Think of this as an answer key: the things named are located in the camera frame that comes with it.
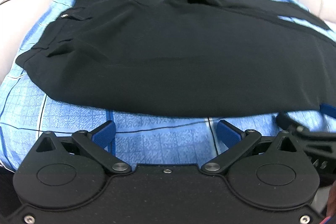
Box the black pants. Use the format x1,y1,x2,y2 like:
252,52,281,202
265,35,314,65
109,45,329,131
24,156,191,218
16,0,335,117

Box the person's right hand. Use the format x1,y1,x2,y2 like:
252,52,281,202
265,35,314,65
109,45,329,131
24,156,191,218
326,181,336,217

